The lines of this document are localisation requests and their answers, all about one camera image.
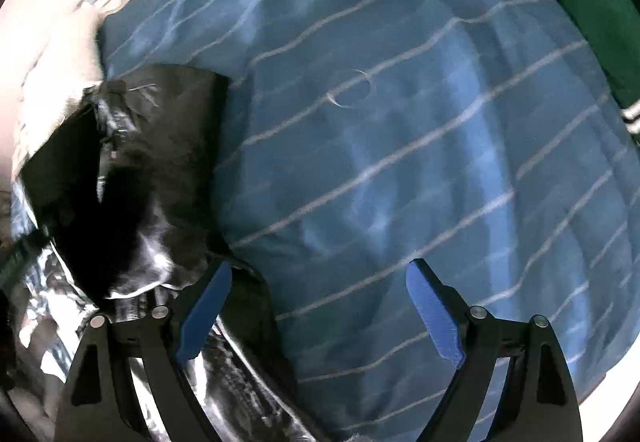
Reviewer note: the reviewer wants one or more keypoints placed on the black shiny garment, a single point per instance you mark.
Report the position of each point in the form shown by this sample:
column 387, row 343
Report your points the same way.
column 145, row 182

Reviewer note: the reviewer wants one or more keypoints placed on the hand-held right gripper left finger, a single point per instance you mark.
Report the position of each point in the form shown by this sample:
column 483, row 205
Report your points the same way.
column 202, row 322

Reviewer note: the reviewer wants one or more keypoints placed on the blue striped bed sheet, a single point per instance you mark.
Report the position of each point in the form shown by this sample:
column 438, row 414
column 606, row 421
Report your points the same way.
column 400, row 162

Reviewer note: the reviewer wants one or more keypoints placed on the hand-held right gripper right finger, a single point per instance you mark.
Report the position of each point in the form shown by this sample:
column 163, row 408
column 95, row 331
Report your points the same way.
column 434, row 317

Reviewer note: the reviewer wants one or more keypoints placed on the green cloth with white stripes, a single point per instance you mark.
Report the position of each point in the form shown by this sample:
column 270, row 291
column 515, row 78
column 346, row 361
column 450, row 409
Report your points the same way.
column 600, row 17

